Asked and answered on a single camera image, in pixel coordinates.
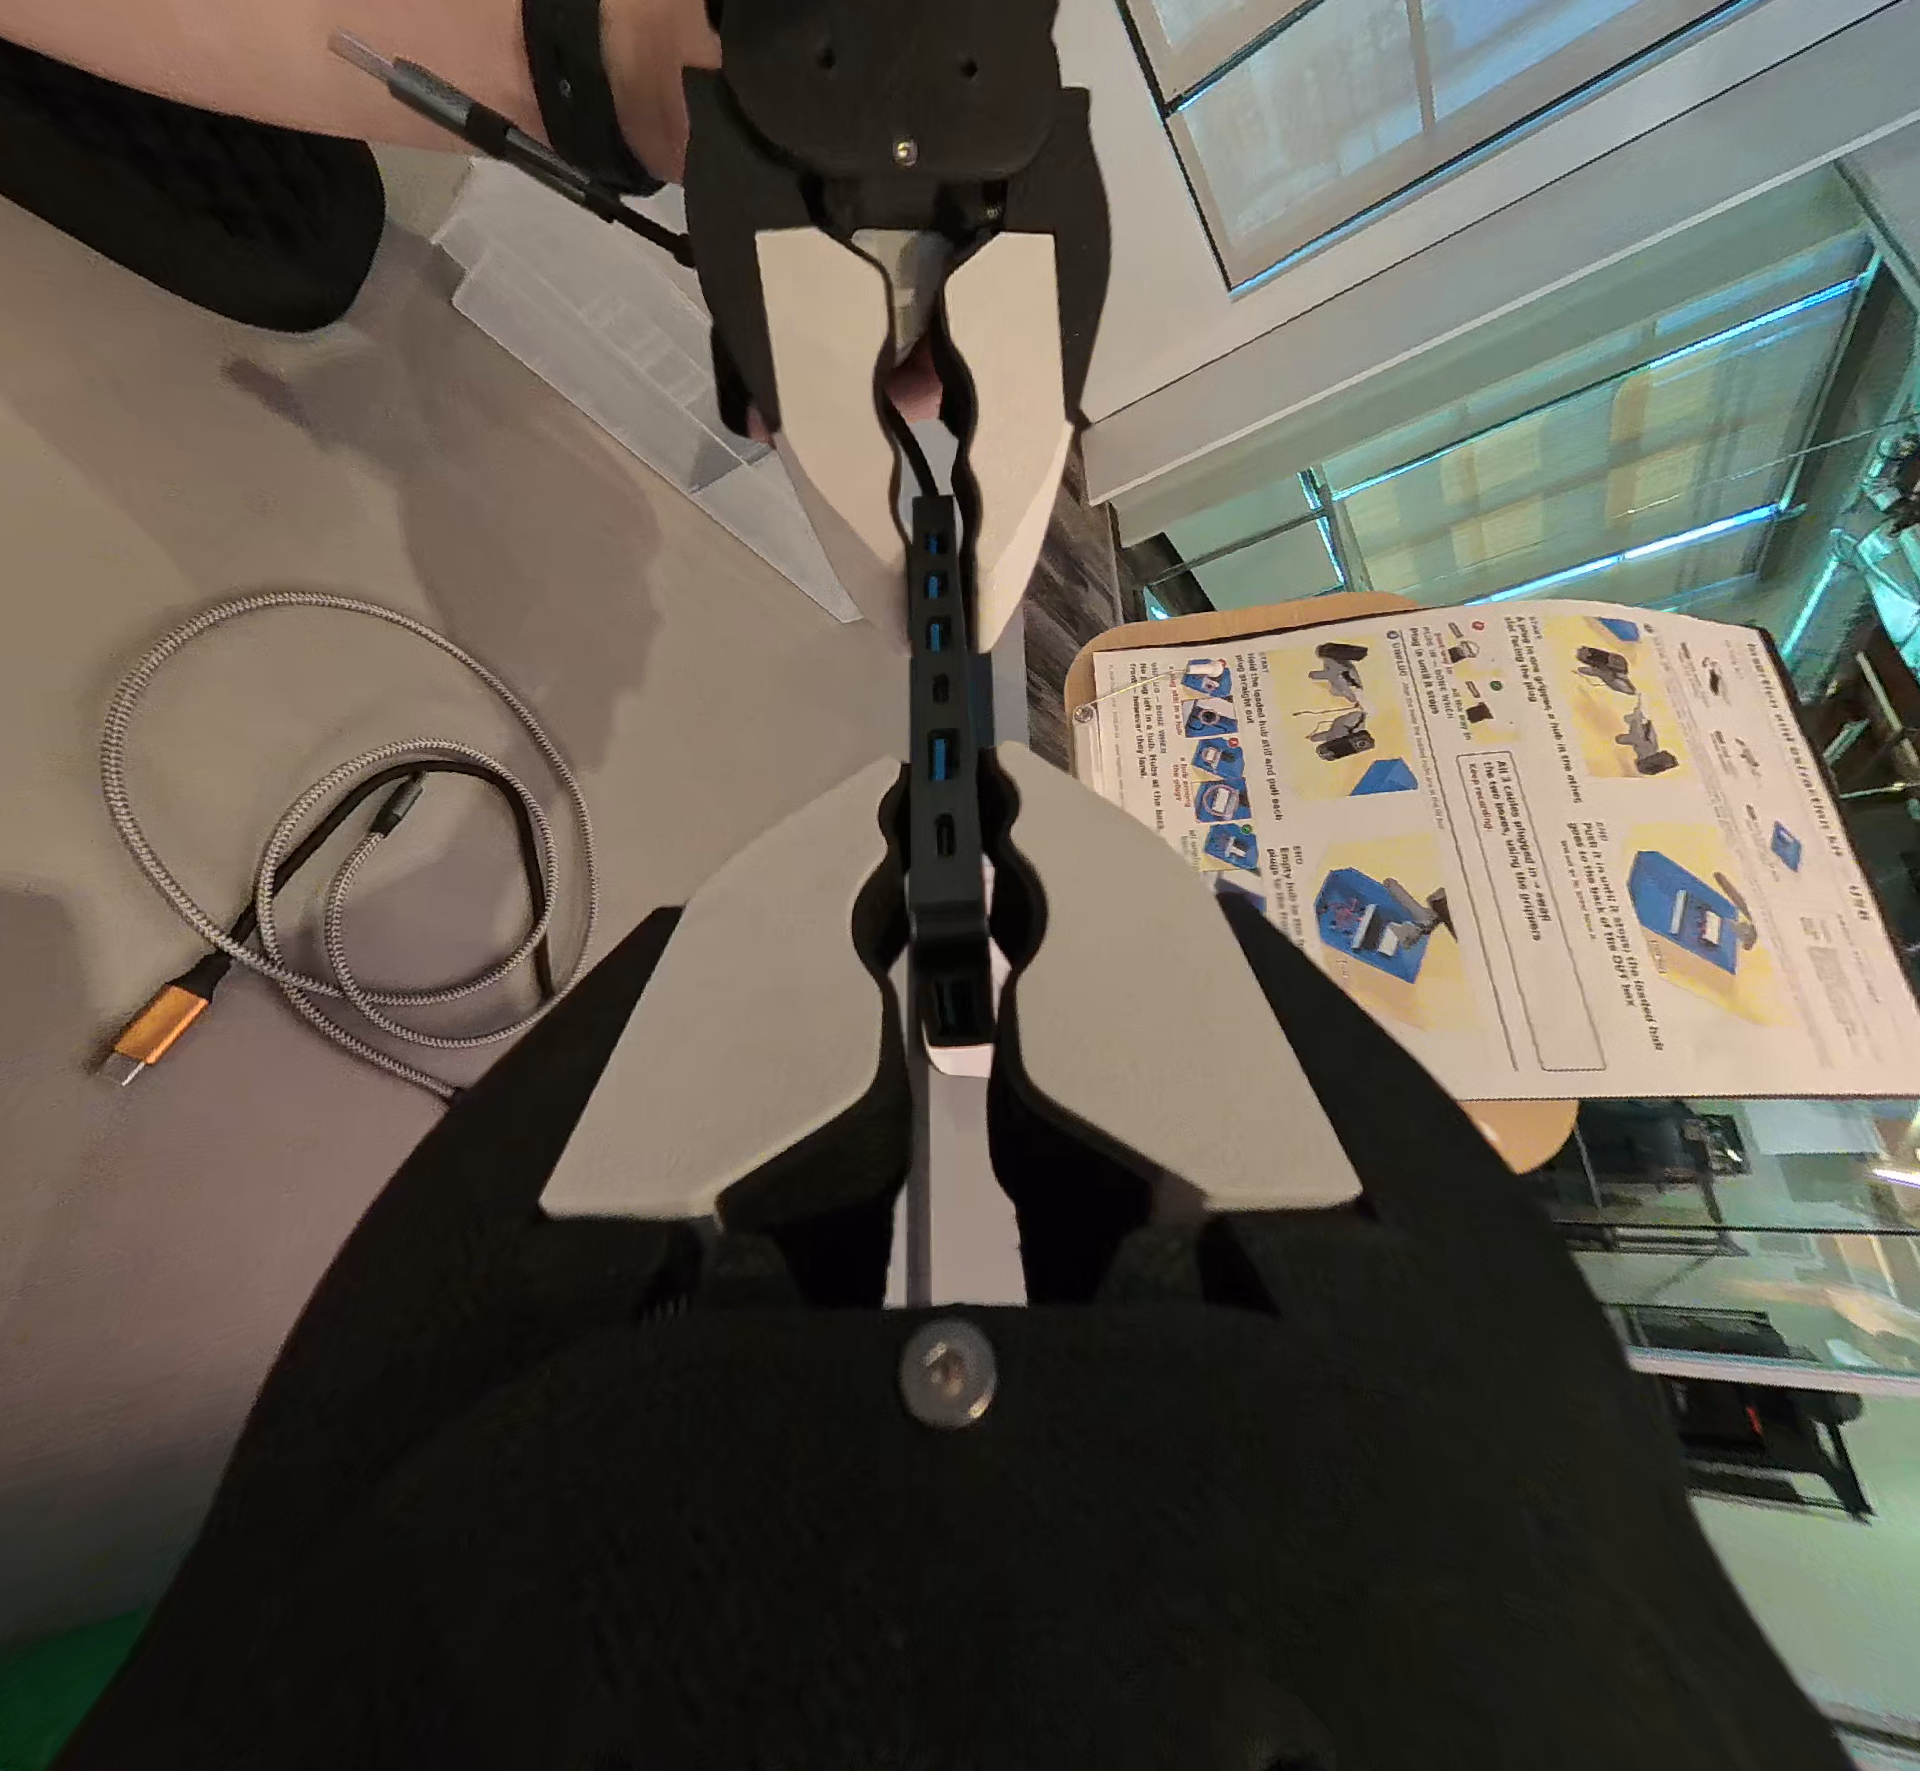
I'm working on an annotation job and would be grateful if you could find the green tinted glass pane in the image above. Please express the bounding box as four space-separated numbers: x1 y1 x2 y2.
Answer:
1141 151 1920 633

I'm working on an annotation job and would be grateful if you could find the clear plastic box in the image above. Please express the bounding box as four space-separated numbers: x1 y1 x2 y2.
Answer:
432 151 870 627

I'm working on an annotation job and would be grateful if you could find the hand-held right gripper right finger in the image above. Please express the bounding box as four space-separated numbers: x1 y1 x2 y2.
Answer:
981 738 1365 1221

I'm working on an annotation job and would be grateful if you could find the black hub cable grey plug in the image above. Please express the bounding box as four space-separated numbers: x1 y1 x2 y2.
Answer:
330 31 945 507

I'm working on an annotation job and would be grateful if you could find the dark grey usb hub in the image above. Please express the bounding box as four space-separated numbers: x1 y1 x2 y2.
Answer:
897 493 1003 1076

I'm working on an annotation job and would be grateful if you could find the wooden sheet board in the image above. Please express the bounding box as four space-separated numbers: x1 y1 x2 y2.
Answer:
1060 590 1920 1176

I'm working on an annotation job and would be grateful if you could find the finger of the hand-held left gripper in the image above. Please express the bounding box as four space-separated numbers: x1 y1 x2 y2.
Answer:
751 226 923 651
943 222 1081 651

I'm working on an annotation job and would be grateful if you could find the large mullioned glass window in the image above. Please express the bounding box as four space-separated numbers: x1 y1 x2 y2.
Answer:
1055 0 1920 296

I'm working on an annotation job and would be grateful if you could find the person's left hand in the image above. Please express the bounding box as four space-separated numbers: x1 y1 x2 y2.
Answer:
598 0 725 164

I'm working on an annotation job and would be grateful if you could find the printed instruction sheet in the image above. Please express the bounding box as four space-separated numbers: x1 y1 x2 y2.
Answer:
1088 599 1920 1107

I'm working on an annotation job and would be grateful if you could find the black wristband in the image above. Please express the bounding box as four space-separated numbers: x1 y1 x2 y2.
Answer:
523 0 671 197

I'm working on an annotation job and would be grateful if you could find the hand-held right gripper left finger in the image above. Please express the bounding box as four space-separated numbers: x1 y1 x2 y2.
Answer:
537 751 921 1225

